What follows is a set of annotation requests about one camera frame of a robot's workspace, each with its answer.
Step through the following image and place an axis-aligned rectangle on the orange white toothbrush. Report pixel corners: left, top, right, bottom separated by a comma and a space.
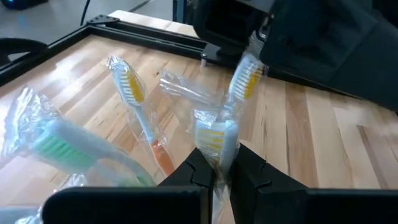
107, 55, 177, 177
190, 108, 241, 200
225, 52, 265, 108

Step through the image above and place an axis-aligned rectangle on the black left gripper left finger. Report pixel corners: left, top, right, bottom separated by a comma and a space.
42, 147, 216, 224

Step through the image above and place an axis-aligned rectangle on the black aluminium table frame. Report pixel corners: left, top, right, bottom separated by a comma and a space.
0, 14, 246, 88

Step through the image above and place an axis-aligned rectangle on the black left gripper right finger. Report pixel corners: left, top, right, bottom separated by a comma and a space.
228, 142, 398, 224

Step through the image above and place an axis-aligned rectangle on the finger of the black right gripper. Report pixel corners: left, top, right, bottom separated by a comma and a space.
259, 0, 379, 86
329, 14, 398, 111

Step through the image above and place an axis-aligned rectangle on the black frame handle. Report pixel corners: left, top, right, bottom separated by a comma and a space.
0, 37, 48, 67

